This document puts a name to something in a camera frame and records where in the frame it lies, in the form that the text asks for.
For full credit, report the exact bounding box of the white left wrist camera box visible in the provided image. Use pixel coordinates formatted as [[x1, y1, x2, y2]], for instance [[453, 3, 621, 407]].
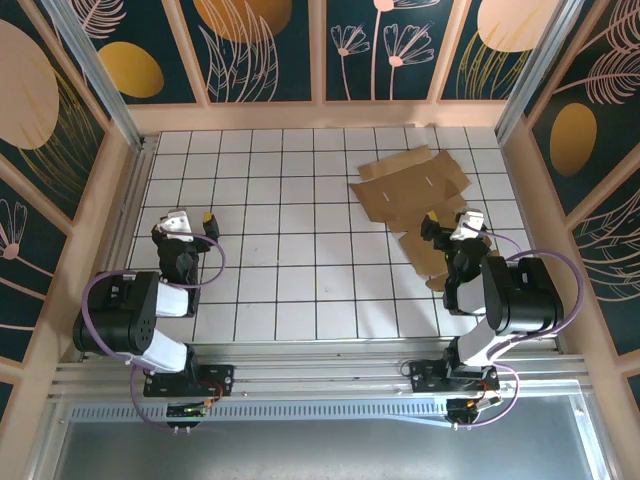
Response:
[[159, 209, 195, 245]]

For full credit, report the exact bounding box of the grey slotted cable duct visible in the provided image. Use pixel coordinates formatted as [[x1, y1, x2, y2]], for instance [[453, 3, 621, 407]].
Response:
[[69, 399, 451, 425]]

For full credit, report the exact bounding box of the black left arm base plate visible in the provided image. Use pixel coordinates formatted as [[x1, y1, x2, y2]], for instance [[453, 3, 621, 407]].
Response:
[[143, 364, 236, 399]]

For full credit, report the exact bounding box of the aluminium mounting rail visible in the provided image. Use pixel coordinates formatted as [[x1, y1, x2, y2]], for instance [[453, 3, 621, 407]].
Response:
[[49, 339, 591, 401]]

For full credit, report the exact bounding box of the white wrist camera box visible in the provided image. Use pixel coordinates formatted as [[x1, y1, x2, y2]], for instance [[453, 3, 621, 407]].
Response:
[[159, 209, 195, 245], [451, 208, 487, 242]]

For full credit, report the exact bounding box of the aluminium frame post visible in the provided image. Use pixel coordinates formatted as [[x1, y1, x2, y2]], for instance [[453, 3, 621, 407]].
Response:
[[42, 0, 147, 149], [494, 0, 581, 144]]

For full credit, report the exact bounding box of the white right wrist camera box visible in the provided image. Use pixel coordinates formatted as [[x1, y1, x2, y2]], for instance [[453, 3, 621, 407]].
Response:
[[451, 208, 487, 242]]

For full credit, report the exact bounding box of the aluminium side rail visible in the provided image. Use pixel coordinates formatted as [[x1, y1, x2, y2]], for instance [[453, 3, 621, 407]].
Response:
[[117, 132, 160, 274]]

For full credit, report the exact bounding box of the brown cardboard box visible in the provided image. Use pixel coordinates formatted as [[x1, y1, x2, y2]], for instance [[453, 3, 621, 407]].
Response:
[[348, 144, 501, 292]]

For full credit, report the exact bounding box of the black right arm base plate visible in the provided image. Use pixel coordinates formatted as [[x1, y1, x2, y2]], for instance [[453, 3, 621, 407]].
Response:
[[409, 359, 501, 397]]

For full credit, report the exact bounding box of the grey metal sheet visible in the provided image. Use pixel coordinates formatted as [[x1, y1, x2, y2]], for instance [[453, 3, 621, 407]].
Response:
[[29, 394, 611, 480]]

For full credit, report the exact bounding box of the small circuit board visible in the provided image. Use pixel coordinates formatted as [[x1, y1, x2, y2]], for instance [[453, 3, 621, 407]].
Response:
[[446, 394, 504, 427], [166, 399, 212, 432]]

